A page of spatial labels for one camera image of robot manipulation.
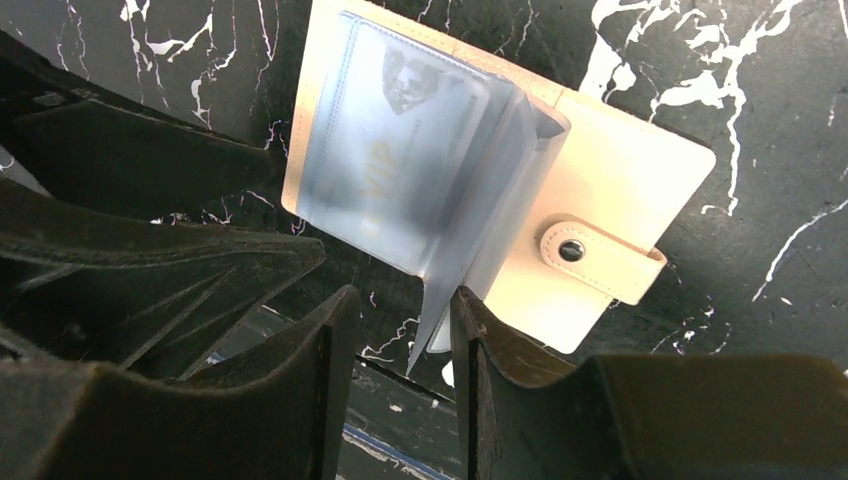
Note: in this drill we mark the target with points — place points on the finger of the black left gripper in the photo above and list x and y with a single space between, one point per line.
97 149
80 285

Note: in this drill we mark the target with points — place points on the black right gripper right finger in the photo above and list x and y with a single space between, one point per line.
524 413

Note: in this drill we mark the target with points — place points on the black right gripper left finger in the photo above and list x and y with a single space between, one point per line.
274 411

